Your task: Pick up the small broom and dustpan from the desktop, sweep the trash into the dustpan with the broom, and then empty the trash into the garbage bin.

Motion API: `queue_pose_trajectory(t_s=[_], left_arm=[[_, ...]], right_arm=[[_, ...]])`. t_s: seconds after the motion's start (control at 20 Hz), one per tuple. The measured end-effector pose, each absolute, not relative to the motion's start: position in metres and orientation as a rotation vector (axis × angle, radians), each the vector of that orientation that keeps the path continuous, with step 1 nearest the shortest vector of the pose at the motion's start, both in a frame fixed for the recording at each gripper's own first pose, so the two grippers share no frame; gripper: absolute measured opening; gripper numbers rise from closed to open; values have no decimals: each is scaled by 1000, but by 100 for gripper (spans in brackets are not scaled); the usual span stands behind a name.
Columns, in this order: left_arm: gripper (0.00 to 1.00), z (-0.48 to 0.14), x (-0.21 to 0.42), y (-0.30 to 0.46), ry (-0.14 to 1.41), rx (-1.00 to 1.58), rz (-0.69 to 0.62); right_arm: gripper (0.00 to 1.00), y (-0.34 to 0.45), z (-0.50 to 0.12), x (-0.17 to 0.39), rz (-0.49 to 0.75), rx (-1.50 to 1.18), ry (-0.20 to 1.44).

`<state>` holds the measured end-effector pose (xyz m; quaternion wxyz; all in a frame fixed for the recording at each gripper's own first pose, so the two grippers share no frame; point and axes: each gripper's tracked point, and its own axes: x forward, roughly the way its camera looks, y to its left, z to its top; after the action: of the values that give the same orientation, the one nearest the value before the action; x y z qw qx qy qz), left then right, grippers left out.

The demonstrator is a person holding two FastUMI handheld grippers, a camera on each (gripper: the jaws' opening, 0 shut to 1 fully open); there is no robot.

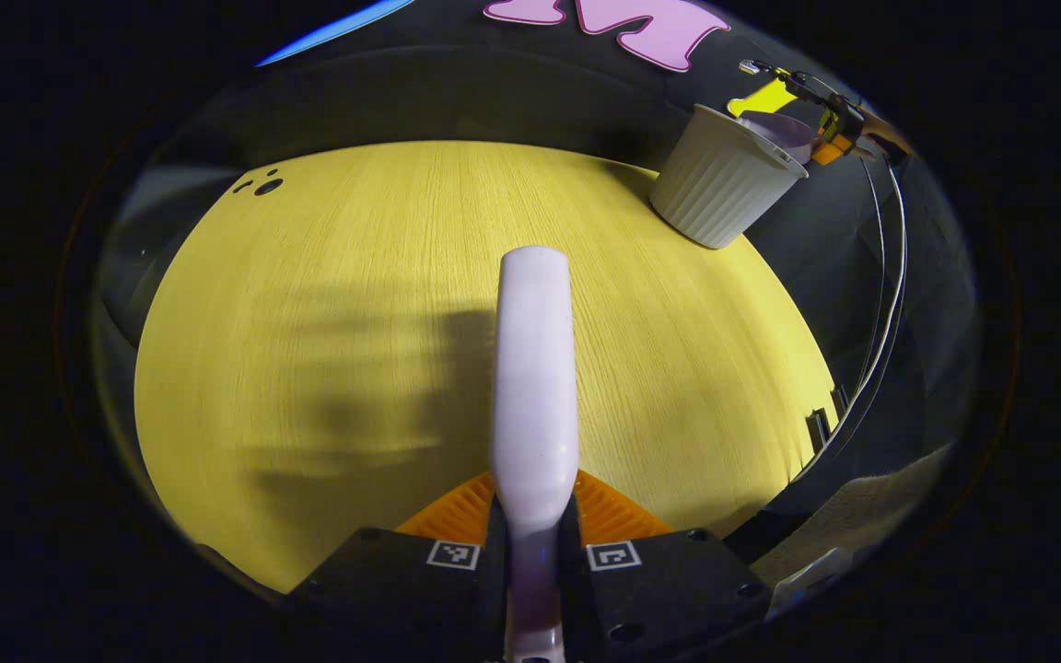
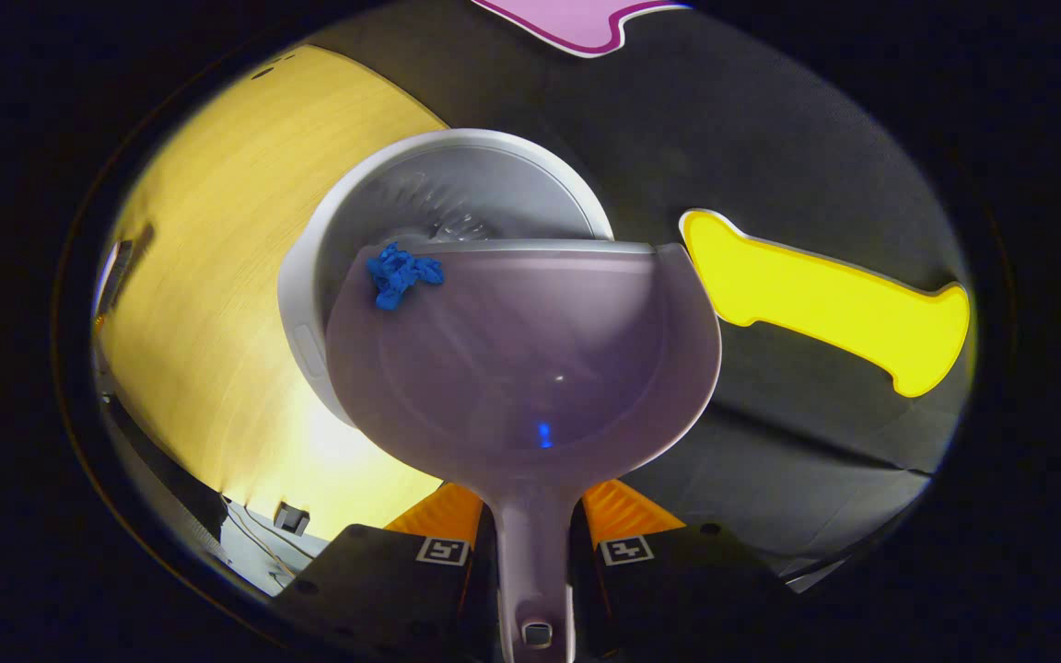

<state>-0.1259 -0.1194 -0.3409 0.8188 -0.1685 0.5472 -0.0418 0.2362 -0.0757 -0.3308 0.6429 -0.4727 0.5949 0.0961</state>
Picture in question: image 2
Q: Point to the blue paper trash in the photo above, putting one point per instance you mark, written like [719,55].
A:
[399,274]

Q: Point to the white ribbed garbage bin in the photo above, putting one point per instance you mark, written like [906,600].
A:
[475,189]

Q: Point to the small grey box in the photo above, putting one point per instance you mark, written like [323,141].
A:
[291,518]

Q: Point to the pink dustpan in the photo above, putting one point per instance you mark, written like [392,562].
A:
[530,368]

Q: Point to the yellow wooden desktop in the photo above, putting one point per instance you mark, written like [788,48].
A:
[217,276]

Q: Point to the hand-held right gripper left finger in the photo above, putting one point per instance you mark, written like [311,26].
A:
[383,589]

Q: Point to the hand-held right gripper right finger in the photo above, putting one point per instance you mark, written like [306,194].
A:
[678,599]

